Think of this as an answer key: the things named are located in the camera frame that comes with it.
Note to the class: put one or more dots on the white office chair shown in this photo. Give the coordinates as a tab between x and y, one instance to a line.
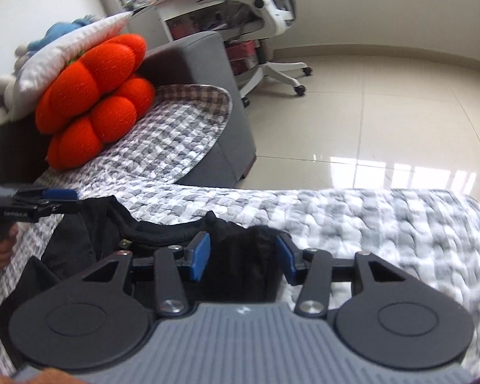
272	4

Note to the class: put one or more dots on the grey sofa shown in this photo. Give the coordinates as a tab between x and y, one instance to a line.
208	60

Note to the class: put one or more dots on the white pillow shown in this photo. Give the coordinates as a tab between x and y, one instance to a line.
64	48

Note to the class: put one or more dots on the orange pumpkin cushion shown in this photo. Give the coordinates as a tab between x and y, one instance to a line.
88	88

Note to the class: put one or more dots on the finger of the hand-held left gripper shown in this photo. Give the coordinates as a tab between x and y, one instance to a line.
60	195

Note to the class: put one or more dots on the black garment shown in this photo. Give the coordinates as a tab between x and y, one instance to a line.
240	264

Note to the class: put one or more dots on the blue plush toy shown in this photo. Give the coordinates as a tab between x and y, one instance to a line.
60	32

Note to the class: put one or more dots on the red storage boxes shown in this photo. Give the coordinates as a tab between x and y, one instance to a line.
242	54

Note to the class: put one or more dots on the grey checkered blanket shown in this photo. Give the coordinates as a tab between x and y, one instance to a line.
344	228

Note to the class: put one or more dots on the person's left hand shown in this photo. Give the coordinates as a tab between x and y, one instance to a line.
4	252

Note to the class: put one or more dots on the white desk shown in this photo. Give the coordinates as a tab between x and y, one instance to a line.
172	12

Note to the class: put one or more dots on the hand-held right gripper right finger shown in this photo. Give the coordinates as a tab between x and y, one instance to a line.
286	262

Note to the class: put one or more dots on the grey white plush toy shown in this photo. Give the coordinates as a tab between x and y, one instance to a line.
0	96

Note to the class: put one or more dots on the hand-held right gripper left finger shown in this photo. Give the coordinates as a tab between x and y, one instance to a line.
200	256

